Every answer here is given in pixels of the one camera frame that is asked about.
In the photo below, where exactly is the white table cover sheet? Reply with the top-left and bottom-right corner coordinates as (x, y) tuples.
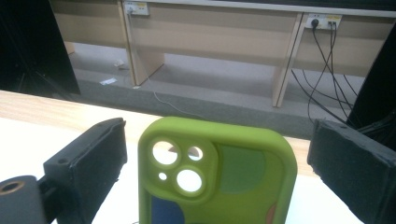
(0, 117), (366, 224)

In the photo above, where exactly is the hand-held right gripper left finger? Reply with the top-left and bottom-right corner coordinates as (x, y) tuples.
(38, 117), (128, 224)

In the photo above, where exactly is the flat white paper scrap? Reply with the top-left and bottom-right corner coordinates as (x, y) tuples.
(99, 77), (119, 86)

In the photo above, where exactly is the black curtain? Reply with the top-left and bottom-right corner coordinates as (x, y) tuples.
(0, 0), (81, 98)
(345, 23), (396, 147)

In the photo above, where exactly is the green cartoon phone case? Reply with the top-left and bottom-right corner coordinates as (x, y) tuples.
(137, 116), (299, 224)

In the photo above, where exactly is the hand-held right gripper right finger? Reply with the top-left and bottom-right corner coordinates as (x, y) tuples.
(306, 119), (396, 224)

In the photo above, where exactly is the light wooden bench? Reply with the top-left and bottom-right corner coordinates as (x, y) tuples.
(49, 0), (396, 108)

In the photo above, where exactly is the white wall power outlet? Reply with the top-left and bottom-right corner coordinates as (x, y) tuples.
(304, 13), (343, 31)
(123, 1), (150, 17)

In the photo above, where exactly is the thin white floor cable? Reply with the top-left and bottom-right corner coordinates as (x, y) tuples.
(128, 9), (207, 121)

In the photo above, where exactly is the bundle of black cables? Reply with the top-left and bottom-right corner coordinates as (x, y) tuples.
(290, 19), (360, 126)

